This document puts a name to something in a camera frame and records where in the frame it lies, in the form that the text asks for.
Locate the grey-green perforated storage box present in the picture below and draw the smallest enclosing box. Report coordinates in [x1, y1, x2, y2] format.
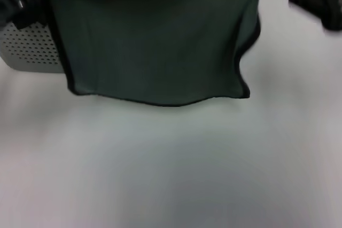
[1, 21, 65, 74]

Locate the black cloth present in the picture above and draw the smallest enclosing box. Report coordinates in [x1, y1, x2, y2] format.
[12, 11, 51, 30]

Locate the green yellow towel black trim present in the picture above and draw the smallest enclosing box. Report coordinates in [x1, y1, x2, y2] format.
[47, 0, 262, 107]

